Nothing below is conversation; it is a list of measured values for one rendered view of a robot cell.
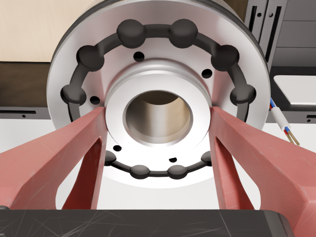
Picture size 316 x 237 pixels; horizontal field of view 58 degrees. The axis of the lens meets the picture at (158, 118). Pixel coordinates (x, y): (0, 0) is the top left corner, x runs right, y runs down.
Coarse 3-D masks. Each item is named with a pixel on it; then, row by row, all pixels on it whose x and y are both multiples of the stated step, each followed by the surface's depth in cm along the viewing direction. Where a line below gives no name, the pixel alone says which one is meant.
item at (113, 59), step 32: (128, 0) 10; (160, 0) 10; (192, 0) 10; (96, 32) 11; (128, 32) 11; (160, 32) 11; (192, 32) 11; (224, 32) 11; (64, 64) 12; (96, 64) 12; (128, 64) 12; (160, 64) 12; (192, 64) 12; (224, 64) 12; (256, 64) 12; (64, 96) 13; (96, 96) 13; (224, 96) 12; (256, 96) 12; (128, 160) 15; (160, 160) 15; (192, 160) 15
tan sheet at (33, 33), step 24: (0, 0) 31; (24, 0) 31; (48, 0) 31; (72, 0) 31; (0, 24) 32; (24, 24) 32; (48, 24) 32; (0, 48) 34; (24, 48) 34; (48, 48) 34
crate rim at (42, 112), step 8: (248, 0) 21; (256, 0) 21; (264, 0) 21; (248, 8) 21; (256, 8) 21; (264, 8) 21; (248, 16) 22; (256, 16) 22; (248, 24) 22; (256, 24) 22; (256, 32) 22; (0, 104) 27; (8, 104) 27; (16, 104) 27; (24, 104) 27; (32, 104) 27; (40, 104) 27; (0, 112) 27; (8, 112) 27; (16, 112) 27; (24, 112) 27; (32, 112) 27; (40, 112) 27; (48, 112) 27
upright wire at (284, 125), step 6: (270, 102) 14; (270, 108) 14; (276, 108) 13; (276, 114) 13; (282, 114) 13; (276, 120) 13; (282, 120) 12; (282, 126) 12; (288, 126) 12; (288, 132) 12; (288, 138) 12; (294, 138) 11
